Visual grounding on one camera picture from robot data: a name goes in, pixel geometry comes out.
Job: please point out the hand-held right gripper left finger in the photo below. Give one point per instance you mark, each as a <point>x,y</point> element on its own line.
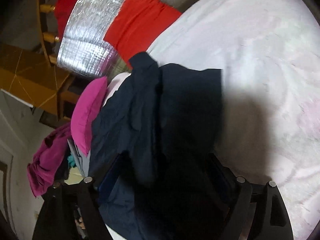
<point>110,175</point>

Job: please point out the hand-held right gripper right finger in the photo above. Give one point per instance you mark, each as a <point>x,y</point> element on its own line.
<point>222,177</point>

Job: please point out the navy blue zip jacket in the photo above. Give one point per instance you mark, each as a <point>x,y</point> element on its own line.
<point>175,110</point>

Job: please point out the grey cloth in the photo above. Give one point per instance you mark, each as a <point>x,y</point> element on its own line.
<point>82,160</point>

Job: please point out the teal cloth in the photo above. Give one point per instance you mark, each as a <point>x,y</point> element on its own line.
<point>71,162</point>

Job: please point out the pink pillow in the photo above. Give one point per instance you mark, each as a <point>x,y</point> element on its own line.
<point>87,115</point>

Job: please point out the magenta cloth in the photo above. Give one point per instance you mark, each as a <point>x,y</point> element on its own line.
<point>47,160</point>

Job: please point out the white bed sheet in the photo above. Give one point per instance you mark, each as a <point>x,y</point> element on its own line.
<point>262,67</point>

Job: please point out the silver foil insulation mat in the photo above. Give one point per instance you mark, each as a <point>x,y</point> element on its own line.
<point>87,40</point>

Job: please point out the wooden peg rack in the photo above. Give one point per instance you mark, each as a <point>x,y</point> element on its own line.
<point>46,37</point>

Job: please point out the red pillow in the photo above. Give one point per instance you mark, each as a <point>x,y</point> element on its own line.
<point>140,22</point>

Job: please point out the red hanging cloth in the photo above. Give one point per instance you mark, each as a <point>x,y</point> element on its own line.
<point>68,2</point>

